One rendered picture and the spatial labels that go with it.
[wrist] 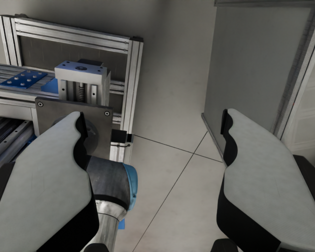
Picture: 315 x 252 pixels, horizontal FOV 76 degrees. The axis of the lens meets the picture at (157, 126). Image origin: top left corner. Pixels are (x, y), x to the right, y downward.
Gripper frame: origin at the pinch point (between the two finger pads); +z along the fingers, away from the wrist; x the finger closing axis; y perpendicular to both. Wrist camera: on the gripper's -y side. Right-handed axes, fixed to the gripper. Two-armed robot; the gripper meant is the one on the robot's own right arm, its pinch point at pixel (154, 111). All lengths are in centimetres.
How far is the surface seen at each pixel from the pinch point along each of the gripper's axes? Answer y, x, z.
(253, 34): 7, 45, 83
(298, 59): 10, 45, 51
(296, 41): 5, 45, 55
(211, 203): 202, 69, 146
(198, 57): 31, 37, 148
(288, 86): 18, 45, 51
